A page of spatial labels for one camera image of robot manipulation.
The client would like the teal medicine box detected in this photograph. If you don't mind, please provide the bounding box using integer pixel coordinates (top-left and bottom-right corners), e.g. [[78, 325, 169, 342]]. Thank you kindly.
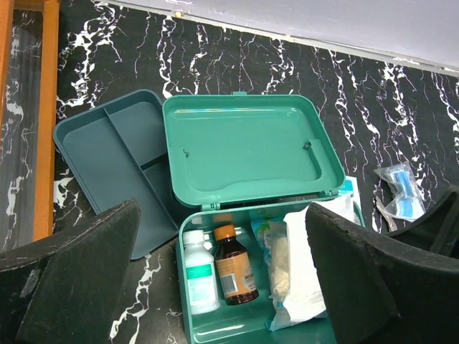
[[162, 92, 346, 343]]

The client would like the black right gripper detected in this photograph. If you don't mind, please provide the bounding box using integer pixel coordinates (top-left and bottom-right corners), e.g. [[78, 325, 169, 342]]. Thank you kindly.
[[387, 185, 458, 257]]

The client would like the beige gauze bag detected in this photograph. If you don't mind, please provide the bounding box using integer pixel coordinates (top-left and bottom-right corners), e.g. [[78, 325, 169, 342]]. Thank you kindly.
[[263, 221, 290, 298]]

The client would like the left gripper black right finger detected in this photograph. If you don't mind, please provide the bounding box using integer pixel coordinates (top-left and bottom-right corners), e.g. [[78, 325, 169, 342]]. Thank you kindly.
[[306, 203, 458, 343]]

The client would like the orange wooden rack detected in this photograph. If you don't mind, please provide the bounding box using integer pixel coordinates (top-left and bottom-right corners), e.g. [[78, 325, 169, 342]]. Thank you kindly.
[[1, 1, 60, 252]]

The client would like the dark teal tray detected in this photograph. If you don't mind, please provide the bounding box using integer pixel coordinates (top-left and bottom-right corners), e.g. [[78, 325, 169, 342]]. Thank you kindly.
[[53, 89, 180, 259]]

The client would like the blue cotton swab bag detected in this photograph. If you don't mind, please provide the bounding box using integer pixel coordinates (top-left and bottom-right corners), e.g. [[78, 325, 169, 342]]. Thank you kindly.
[[250, 216, 283, 266]]

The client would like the brown orange-cap bottle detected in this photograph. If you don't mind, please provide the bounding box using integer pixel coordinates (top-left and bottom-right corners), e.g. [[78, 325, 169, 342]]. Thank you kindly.
[[214, 224, 259, 306]]

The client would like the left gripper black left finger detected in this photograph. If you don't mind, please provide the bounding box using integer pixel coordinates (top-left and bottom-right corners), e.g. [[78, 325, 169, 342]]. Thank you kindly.
[[1, 199, 141, 343]]

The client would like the clear bag blue item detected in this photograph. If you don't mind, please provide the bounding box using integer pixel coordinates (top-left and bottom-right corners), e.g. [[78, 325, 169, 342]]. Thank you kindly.
[[374, 161, 425, 222]]

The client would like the white medicine bottle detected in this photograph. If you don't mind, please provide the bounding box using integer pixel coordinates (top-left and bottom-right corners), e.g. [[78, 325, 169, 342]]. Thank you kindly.
[[183, 230, 219, 315]]

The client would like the teal wipe packet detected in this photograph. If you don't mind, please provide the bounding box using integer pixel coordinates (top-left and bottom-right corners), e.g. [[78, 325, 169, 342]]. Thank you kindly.
[[339, 176, 364, 226]]

